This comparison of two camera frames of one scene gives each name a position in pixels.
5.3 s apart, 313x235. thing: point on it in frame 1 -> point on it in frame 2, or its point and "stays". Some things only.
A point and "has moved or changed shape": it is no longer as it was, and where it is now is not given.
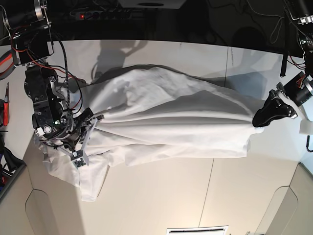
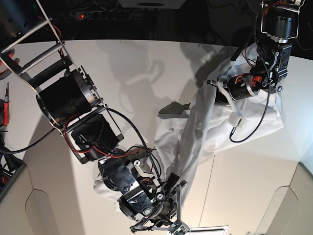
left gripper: (74, 143) -> (166, 213)
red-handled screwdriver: (6, 108) stays
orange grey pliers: (7, 63) stays
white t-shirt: (151, 114) has moved or changed shape
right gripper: (296, 92) -> (234, 87)
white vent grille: (218, 230) stays
